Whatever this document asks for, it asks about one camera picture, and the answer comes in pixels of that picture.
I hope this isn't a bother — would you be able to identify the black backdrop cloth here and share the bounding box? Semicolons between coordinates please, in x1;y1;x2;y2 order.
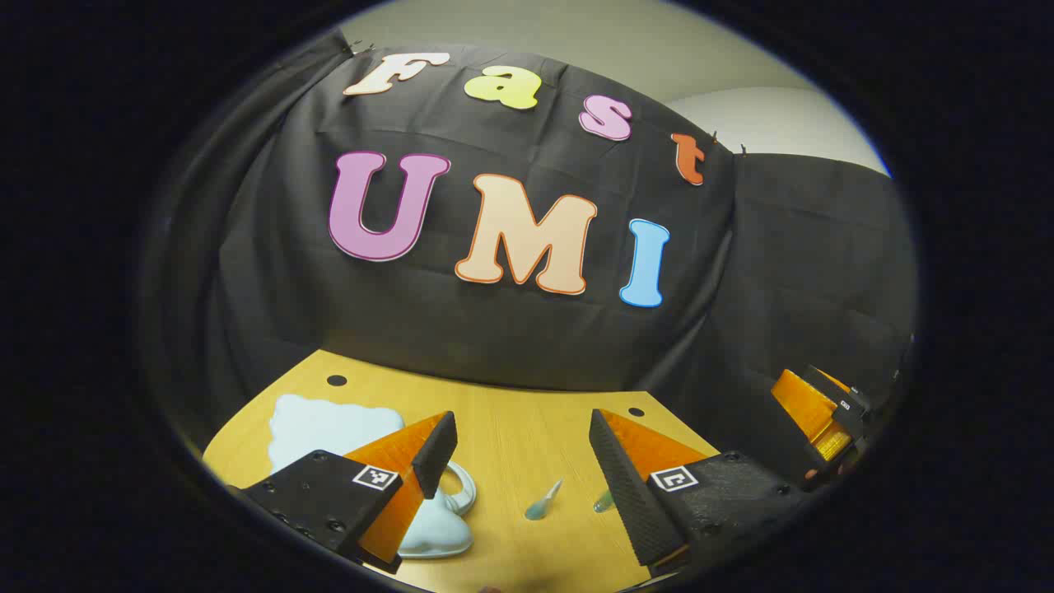
140;29;920;495

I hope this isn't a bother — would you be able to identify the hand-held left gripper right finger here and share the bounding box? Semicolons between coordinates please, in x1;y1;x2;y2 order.
588;408;814;579

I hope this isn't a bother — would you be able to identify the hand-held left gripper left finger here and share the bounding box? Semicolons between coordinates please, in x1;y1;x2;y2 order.
239;410;459;575

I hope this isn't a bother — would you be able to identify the light blue suitcase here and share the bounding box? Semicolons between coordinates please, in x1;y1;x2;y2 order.
268;393;478;560

